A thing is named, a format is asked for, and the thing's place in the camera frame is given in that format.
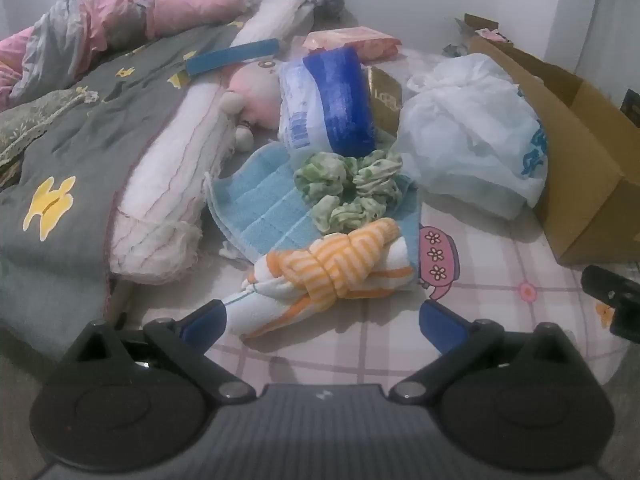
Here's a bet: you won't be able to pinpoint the light blue towel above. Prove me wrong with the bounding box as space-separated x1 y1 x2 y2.
205 142 423 266

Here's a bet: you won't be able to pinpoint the green white scrunchie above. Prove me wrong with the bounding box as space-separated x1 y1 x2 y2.
312 194 387 234
351 149 404 206
293 152 352 204

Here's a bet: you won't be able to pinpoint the large cardboard box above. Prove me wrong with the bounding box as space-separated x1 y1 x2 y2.
467 37 640 268

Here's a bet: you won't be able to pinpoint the dark snack bag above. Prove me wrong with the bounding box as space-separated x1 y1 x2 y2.
620 89 640 127

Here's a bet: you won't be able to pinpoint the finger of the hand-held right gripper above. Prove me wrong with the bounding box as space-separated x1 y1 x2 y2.
581 265 640 307

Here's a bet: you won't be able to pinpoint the grey quilt with yellow ducks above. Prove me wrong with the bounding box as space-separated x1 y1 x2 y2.
0 20 242 361

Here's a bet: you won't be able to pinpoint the gold brown packet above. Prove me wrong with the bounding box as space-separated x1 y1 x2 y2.
367 65 404 137

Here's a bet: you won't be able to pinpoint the pink wet wipes pack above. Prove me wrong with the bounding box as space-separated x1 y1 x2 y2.
302 26 404 59

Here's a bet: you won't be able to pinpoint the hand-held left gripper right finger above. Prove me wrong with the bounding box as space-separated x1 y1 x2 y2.
389 300 577 404

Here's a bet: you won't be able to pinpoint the white plastic bag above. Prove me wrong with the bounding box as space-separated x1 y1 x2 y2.
397 52 549 221

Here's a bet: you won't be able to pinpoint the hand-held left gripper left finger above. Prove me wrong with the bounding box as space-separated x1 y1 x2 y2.
60 299 257 404

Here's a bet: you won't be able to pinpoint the blue white tissue pack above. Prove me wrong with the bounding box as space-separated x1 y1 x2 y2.
277 47 377 159

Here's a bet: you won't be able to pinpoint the pink plush doll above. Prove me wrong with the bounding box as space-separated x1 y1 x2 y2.
220 57 284 152

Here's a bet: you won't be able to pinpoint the orange striped knotted towel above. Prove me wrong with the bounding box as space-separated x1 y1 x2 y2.
222 217 418 339

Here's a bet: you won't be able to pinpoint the pink grey blanket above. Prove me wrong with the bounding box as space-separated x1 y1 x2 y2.
0 0 252 107
107 0 322 287

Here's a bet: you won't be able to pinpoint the small cardboard box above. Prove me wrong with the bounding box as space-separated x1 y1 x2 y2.
454 12 516 47

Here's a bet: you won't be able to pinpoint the olive floral blanket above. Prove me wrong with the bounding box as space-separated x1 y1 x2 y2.
0 85 102 182

